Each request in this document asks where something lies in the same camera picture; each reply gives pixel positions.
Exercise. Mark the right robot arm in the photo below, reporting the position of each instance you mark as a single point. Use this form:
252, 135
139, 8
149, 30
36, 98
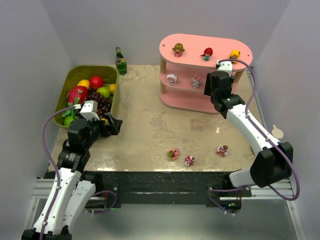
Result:
272, 157

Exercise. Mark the pink round toy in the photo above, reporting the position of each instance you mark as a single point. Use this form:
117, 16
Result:
171, 79

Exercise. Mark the green apple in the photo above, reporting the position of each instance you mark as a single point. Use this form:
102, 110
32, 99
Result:
104, 91

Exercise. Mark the yellow-haired doll toy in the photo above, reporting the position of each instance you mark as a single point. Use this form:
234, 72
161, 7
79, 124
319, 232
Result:
235, 54

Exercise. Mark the red white cake toy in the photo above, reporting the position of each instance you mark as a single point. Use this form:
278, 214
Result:
222, 150

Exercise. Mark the green glass bottle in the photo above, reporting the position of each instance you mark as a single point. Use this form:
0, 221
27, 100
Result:
120, 62

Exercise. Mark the red-haired doll toy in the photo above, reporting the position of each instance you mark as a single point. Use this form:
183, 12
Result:
207, 53

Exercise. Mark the pink dragon fruit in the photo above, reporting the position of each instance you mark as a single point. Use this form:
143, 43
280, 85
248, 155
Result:
77, 95

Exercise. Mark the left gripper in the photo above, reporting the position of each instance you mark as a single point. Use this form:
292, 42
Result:
106, 126

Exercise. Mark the olive green fruit bin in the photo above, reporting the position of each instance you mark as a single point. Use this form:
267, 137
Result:
85, 72

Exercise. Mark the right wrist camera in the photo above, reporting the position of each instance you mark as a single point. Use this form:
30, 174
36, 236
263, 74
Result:
225, 66

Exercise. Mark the strawberry cake toy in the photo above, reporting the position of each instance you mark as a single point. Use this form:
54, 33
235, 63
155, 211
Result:
173, 154

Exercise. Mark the red white swirl toy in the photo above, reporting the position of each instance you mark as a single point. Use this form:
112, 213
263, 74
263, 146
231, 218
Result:
189, 161

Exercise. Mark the orange fruit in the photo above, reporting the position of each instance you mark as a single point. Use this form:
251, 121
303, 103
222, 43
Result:
112, 88

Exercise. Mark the brown-haired doll toy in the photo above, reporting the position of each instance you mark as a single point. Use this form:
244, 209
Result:
178, 49

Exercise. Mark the green soap dispenser bottle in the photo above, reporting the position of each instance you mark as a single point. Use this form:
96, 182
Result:
277, 133

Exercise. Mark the small pink figure toy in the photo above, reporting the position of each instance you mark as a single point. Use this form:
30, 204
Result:
196, 81

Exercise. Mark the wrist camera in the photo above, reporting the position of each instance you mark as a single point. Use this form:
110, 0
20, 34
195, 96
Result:
225, 66
88, 109

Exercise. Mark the pink three-tier shelf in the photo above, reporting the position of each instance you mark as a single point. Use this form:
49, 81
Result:
183, 95

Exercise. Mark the purple grapes bunch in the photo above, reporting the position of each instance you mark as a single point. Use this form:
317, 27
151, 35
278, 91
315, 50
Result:
103, 104

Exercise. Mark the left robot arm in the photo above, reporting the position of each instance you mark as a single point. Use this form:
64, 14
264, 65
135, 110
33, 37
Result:
72, 187

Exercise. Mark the yellow lemon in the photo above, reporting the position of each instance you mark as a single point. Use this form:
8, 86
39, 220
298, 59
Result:
84, 83

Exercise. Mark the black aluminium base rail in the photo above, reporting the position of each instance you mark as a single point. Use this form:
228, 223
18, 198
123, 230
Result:
177, 188

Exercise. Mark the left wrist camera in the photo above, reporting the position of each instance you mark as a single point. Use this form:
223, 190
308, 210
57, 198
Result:
88, 109

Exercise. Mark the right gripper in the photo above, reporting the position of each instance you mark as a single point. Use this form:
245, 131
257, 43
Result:
218, 81

